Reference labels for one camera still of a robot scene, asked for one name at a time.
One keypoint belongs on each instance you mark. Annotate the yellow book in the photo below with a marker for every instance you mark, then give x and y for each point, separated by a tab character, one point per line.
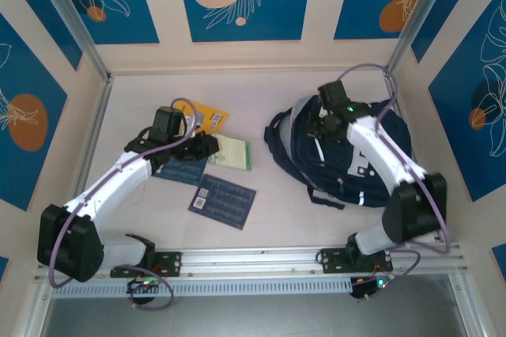
213	113

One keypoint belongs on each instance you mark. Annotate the long aluminium base rail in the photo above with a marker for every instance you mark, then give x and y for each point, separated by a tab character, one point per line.
257	260

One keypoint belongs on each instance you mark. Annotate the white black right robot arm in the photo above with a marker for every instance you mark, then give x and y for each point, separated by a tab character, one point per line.
375	147

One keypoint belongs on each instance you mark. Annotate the navy blue backpack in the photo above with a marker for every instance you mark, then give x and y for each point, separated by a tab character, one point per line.
300	147

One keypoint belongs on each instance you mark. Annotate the green notepad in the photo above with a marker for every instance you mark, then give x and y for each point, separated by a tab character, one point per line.
233	153

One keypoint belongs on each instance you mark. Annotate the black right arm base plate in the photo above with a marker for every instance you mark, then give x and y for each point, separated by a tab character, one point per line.
330	260

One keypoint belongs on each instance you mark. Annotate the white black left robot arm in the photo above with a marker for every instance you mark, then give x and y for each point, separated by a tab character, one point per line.
110	182

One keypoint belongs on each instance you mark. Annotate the aluminium side rail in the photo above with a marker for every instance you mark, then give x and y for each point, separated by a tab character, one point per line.
417	157
91	143

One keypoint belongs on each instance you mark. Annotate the navy blue printed booklet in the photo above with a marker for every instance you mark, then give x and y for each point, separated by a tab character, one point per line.
225	202
178	173

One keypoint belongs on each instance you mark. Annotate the aluminium frame post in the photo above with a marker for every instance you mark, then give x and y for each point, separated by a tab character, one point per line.
419	12
67	16

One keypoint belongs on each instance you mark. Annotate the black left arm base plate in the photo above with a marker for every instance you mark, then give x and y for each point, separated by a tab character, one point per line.
172	262

